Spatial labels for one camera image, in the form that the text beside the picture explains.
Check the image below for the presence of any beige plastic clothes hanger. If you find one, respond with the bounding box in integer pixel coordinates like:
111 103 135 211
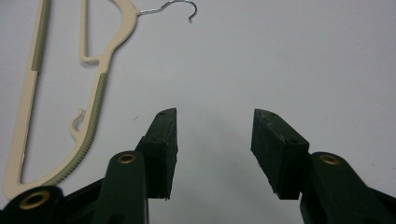
3 0 198 200

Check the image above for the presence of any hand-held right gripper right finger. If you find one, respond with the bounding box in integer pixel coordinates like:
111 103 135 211
250 108 396 224

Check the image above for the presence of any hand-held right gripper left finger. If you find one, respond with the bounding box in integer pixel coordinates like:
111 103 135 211
91 107 179 224

